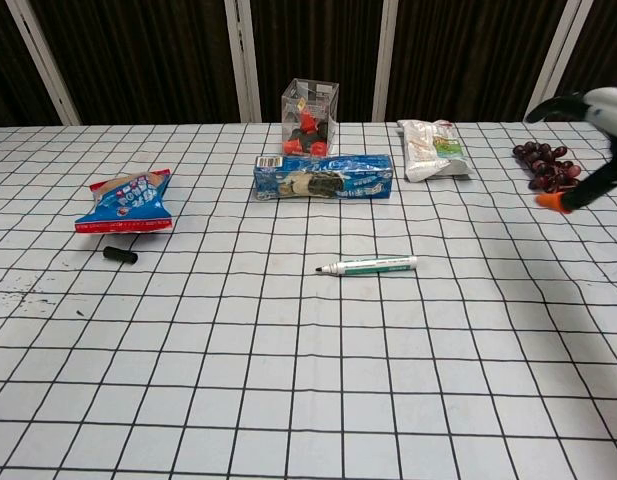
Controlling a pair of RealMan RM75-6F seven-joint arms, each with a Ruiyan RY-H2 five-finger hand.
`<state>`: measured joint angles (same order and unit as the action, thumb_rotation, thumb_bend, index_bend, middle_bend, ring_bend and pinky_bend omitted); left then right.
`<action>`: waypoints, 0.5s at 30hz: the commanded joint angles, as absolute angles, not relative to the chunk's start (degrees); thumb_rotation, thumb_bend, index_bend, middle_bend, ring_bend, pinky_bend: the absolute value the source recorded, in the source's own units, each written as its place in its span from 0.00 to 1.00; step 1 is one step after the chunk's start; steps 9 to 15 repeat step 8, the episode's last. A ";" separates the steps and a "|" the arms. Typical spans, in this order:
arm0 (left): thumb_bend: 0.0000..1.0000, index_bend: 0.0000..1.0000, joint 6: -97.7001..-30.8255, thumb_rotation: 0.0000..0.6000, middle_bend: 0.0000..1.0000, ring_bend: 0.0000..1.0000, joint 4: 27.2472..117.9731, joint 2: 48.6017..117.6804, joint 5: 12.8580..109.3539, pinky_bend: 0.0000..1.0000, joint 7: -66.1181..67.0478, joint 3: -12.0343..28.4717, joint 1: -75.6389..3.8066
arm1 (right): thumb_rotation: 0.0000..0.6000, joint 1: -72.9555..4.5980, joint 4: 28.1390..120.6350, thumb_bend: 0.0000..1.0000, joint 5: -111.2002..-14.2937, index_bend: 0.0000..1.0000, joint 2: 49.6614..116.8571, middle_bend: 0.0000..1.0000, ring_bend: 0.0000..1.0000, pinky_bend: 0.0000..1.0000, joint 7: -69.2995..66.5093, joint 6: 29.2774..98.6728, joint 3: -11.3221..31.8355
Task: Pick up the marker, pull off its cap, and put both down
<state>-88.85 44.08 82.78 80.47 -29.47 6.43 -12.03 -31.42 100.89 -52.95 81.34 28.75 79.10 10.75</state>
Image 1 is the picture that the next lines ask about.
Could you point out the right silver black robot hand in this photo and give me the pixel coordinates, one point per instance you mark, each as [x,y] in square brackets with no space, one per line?
[608,102]

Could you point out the white green marker body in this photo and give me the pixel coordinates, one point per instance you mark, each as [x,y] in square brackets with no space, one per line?
[378,265]

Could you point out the black marker cap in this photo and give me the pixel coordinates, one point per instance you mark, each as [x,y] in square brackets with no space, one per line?
[120,255]

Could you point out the purple grape bunch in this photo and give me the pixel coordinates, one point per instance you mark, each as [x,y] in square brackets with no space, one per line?
[540,160]

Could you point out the white snack packet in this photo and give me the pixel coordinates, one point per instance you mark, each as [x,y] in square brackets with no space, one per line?
[428,150]

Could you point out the blue cookie box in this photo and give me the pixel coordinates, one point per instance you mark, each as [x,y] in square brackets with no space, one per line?
[358,175]

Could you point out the clear plastic box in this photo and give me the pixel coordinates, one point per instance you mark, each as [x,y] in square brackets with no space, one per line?
[308,97]

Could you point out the red black toy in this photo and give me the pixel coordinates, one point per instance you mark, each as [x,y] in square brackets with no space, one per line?
[308,132]

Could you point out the white checkered tablecloth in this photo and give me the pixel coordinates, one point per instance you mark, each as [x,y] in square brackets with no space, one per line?
[308,375]

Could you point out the blue red snack bag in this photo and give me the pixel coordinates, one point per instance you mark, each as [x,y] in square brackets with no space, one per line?
[128,202]

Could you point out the white frame post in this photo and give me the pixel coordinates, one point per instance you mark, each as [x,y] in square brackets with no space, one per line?
[243,60]
[385,60]
[555,60]
[45,65]

